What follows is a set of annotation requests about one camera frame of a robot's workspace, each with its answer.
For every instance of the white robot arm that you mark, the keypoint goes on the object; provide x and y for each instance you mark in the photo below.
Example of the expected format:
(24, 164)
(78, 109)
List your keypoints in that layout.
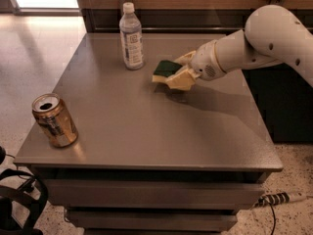
(272, 35)

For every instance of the green and yellow sponge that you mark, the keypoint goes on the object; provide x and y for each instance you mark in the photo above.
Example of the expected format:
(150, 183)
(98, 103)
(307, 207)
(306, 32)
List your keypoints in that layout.
(164, 70)

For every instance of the grey drawer cabinet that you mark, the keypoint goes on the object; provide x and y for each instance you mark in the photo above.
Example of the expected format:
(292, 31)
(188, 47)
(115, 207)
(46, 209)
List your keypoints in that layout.
(132, 129)

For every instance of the grey drawer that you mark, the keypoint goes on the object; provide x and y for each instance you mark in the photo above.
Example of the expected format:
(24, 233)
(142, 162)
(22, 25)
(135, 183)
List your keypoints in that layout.
(155, 221)
(152, 194)

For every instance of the white power strip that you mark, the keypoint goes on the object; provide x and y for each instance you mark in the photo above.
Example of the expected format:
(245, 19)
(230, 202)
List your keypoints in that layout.
(279, 198)

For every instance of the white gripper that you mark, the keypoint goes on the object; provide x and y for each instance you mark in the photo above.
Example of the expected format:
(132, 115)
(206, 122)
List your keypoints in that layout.
(204, 62)

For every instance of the orange soda can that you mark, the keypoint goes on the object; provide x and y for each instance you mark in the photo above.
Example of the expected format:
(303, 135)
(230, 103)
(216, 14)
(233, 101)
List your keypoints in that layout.
(52, 115)

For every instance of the black chair base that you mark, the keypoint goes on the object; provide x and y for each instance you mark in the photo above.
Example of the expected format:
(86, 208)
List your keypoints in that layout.
(8, 225)

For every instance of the right metal wall bracket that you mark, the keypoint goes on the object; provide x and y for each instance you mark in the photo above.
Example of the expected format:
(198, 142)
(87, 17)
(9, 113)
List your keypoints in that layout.
(277, 2)

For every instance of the clear plastic water bottle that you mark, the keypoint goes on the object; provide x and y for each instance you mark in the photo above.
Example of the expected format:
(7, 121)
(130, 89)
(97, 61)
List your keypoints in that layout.
(131, 38)

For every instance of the lower grey drawer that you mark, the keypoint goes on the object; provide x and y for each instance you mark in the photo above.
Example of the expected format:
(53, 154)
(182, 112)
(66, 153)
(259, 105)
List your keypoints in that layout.
(155, 221)

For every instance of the upper grey drawer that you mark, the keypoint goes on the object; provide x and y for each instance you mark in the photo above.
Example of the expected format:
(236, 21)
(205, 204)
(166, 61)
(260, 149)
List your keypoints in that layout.
(152, 194)

